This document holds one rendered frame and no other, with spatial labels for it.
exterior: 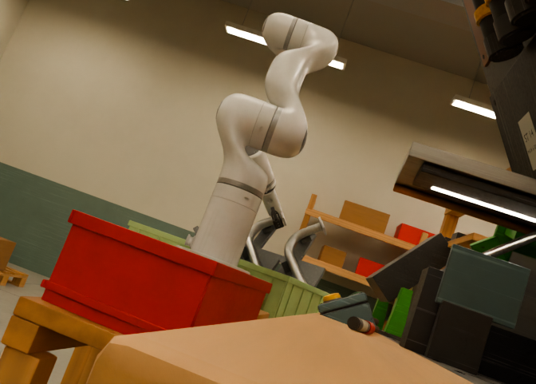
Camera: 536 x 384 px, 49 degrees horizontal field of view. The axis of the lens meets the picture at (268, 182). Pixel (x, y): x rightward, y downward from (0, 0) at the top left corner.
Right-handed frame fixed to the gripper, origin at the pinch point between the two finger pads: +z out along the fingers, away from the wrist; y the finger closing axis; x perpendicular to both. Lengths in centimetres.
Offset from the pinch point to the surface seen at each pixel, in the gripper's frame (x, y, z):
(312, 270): -6.0, -24.5, 5.2
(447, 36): -258, 489, 241
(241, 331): -6, -146, -127
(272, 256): 5.5, -13.5, 4.3
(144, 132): 162, 569, 273
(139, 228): 42.4, -8.8, -22.6
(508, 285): -29, -113, -78
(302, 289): -1.7, -41.0, -6.3
